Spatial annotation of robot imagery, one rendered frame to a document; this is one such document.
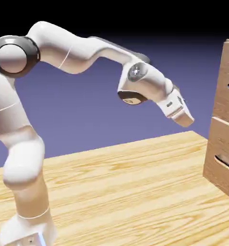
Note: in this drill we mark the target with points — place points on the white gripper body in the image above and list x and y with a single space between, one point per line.
184 119

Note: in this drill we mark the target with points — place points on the light wooden cabinet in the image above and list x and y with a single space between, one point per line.
224 107

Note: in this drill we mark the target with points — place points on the wooden drawer front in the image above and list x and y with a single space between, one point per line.
225 103
219 142

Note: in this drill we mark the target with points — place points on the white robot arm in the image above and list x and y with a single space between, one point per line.
75 51

